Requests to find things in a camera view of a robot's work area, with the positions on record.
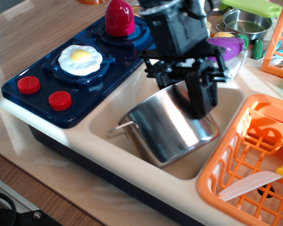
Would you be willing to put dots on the magenta toy dome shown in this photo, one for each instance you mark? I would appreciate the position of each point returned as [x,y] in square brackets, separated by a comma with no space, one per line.
[119,19]

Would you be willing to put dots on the green toy cutting board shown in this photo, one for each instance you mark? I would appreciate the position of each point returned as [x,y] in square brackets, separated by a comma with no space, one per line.
[262,8]

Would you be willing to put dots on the red stove knob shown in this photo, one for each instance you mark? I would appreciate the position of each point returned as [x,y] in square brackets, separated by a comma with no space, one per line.
[29,85]
[60,100]

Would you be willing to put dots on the orange dish rack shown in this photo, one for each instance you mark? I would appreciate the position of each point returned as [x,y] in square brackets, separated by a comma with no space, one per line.
[253,143]

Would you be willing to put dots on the stainless steel pot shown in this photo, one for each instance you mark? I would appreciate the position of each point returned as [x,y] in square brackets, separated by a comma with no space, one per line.
[163,127]

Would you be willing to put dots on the purple toy eggplant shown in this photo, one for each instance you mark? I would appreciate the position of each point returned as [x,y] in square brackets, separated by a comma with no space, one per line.
[233,44]

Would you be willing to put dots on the light blue toy utensil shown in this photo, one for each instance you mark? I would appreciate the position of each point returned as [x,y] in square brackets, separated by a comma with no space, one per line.
[275,56]

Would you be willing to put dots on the small steel pan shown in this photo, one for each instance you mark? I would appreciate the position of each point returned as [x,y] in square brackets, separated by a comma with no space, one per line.
[236,21]

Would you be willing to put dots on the orange toy lid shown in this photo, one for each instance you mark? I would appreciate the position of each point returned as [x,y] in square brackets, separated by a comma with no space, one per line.
[92,2]

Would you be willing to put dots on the black metal bracket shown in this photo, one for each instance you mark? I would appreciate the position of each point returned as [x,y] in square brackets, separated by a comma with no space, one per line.
[35,218]

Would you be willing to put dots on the blue toy stove top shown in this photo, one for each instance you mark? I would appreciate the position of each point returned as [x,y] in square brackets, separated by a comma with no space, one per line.
[120,59]

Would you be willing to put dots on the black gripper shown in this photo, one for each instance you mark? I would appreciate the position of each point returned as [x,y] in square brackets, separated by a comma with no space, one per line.
[179,32]

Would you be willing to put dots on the white toy faucet base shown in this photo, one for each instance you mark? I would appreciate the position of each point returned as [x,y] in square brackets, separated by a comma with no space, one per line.
[234,64]

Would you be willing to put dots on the cream toy sink unit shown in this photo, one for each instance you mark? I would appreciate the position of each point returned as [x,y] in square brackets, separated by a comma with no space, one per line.
[174,184]

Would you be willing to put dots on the red stove knob right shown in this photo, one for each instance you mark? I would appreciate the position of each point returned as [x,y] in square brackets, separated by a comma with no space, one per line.
[60,100]

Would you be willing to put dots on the green toy cucumber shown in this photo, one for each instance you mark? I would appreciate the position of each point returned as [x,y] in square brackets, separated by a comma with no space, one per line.
[257,51]

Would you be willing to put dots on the red stove knob left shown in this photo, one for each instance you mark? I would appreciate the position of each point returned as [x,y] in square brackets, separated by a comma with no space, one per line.
[29,85]

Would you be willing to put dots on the white toy knife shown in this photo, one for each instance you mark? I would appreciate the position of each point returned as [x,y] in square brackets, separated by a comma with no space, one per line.
[248,184]

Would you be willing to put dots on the toy fried egg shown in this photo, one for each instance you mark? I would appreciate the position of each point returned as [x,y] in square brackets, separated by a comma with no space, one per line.
[80,60]

